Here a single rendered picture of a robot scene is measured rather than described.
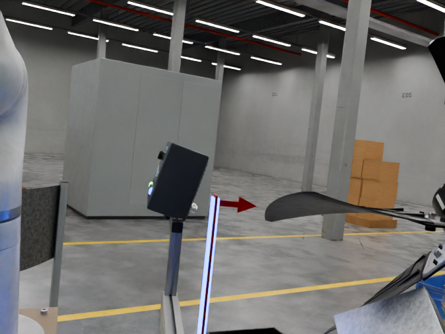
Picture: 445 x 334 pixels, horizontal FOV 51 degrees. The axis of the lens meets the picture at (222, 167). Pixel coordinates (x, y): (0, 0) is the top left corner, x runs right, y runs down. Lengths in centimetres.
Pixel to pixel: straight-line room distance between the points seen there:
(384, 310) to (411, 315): 4
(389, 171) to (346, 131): 234
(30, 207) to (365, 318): 192
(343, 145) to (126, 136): 313
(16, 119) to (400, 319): 63
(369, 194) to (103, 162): 493
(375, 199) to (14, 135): 853
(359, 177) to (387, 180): 50
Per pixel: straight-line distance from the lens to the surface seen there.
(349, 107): 703
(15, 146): 68
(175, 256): 124
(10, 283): 67
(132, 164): 689
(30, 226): 248
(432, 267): 88
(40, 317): 82
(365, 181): 915
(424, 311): 78
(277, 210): 76
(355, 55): 714
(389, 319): 78
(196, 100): 732
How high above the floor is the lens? 127
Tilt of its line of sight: 3 degrees down
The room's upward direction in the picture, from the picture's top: 6 degrees clockwise
